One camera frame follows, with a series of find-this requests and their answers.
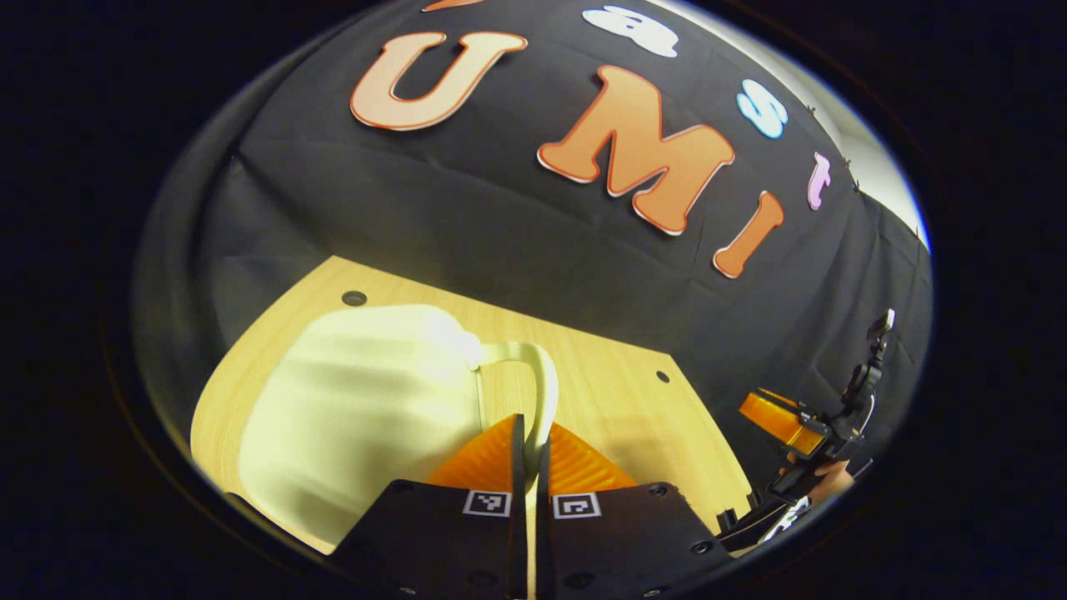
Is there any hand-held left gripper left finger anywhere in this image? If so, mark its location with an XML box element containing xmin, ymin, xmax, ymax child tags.
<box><xmin>333</xmin><ymin>413</ymin><xmax>528</xmax><ymax>600</ymax></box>

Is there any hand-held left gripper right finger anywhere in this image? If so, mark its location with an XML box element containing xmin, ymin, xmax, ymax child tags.
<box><xmin>536</xmin><ymin>421</ymin><xmax>734</xmax><ymax>600</ymax></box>

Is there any pale yellow suitcase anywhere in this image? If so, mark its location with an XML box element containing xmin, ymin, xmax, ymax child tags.
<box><xmin>238</xmin><ymin>304</ymin><xmax>561</xmax><ymax>551</ymax></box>

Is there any black backdrop cloth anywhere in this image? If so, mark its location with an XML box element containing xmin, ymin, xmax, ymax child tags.
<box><xmin>133</xmin><ymin>0</ymin><xmax>934</xmax><ymax>518</ymax></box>

